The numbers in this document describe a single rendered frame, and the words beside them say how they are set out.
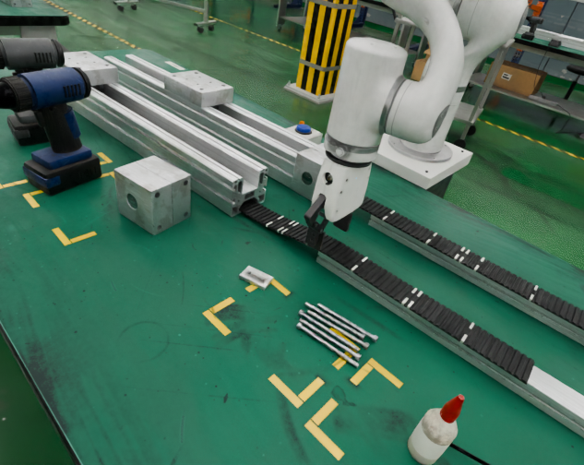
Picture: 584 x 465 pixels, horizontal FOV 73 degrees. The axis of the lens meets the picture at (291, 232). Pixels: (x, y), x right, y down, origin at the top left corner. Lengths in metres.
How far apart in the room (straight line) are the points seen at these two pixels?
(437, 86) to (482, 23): 0.57
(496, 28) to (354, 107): 0.59
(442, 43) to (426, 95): 0.06
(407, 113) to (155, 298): 0.45
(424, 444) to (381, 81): 0.44
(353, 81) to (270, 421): 0.44
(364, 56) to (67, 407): 0.55
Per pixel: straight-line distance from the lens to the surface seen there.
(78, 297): 0.67
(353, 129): 0.58
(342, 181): 0.60
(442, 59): 0.56
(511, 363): 0.67
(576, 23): 8.26
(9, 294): 0.70
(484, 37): 1.11
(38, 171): 0.89
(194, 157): 0.84
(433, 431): 0.51
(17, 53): 1.04
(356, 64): 0.56
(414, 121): 0.55
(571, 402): 0.69
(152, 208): 0.72
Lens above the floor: 1.25
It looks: 36 degrees down
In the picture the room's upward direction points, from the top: 11 degrees clockwise
